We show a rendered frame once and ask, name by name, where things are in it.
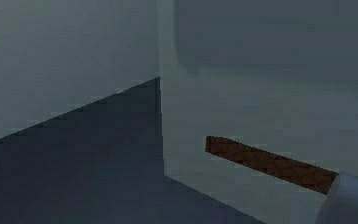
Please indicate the brown wooden bar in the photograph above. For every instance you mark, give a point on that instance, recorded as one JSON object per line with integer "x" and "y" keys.
{"x": 270, "y": 163}

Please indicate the pale grey rounded object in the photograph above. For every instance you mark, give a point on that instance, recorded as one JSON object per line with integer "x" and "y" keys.
{"x": 348, "y": 203}

